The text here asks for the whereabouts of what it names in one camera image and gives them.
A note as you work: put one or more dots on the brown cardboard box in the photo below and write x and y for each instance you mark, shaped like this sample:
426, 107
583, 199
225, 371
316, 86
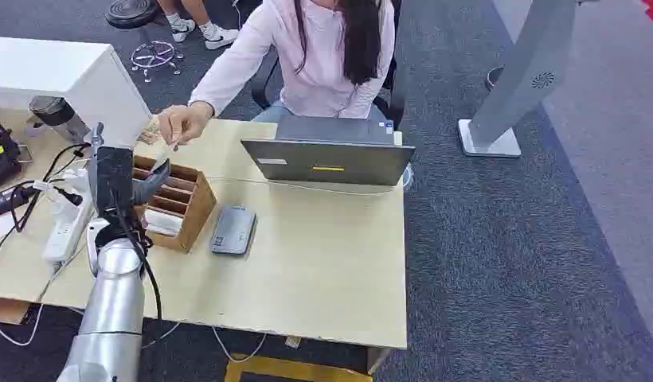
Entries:
7, 311

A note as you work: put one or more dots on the person in white shoes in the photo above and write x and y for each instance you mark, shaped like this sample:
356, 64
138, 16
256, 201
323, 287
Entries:
200, 23

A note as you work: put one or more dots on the white card stack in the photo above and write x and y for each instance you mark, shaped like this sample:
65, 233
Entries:
163, 221

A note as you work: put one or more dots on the black round base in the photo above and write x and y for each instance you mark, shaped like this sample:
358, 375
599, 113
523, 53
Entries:
130, 11

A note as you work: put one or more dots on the black power adapter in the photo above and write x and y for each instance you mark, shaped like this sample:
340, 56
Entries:
7, 201

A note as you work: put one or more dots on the person's right hand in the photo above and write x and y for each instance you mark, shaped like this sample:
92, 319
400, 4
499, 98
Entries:
184, 121

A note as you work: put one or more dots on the black handheld device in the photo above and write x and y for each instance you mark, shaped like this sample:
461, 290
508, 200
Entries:
2, 155

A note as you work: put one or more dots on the grey floor stand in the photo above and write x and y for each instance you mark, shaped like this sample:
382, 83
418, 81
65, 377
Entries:
522, 74

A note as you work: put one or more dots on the patterned brown packet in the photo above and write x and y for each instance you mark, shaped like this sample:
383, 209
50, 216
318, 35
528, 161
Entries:
150, 133

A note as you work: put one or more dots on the dark round bin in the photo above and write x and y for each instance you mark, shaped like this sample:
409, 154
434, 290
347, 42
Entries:
492, 78

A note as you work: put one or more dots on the grey laptop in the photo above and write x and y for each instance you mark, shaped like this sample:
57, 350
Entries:
326, 161

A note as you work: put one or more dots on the wooden card box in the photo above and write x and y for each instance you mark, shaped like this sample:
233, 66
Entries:
197, 211

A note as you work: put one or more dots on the white power strip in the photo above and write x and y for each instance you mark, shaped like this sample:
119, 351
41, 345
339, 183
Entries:
68, 226

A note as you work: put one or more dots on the chrome star chair base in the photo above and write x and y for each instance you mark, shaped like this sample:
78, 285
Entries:
155, 57

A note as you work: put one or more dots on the yellow wooden frame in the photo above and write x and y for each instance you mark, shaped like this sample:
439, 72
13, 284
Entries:
289, 370

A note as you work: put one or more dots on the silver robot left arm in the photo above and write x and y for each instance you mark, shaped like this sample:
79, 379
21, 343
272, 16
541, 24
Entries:
111, 316

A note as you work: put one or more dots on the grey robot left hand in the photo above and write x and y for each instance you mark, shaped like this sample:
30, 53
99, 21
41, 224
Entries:
114, 179

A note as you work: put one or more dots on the grey drink tumbler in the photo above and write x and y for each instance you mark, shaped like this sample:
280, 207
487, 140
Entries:
57, 117

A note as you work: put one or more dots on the white cabinet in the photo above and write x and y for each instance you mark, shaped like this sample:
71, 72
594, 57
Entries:
68, 74

